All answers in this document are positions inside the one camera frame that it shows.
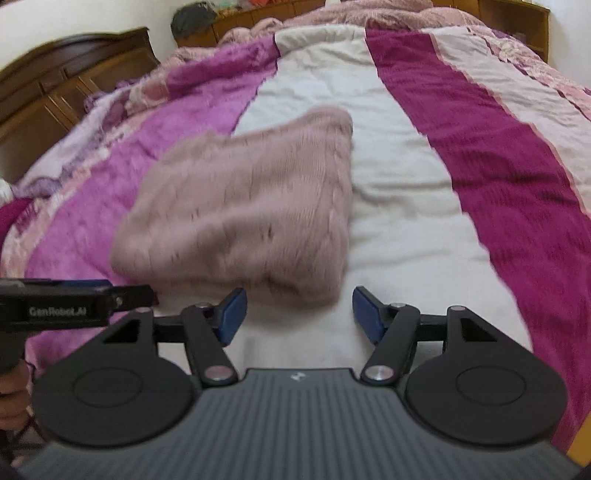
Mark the dark wooden wardrobe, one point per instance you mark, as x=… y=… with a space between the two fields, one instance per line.
x=46 y=92

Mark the magenta and white patchwork quilt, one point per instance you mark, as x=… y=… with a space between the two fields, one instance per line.
x=485 y=161

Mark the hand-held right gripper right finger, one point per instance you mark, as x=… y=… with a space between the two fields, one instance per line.
x=369 y=317

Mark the wooden headboard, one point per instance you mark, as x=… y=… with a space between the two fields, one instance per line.
x=521 y=18

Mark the pink knitted cardigan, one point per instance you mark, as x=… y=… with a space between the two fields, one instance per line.
x=240 y=207

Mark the lilac floral sheet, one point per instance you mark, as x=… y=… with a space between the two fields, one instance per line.
x=92 y=120

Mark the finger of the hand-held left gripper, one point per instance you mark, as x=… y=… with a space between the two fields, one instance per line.
x=87 y=283
x=134 y=297

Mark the person's left hand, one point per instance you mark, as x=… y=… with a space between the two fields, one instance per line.
x=14 y=397

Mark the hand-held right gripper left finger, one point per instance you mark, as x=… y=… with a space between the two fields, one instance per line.
x=233 y=319

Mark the dark cloth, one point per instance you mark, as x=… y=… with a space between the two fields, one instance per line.
x=191 y=21

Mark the pink crumpled duvet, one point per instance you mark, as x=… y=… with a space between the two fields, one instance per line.
x=369 y=16

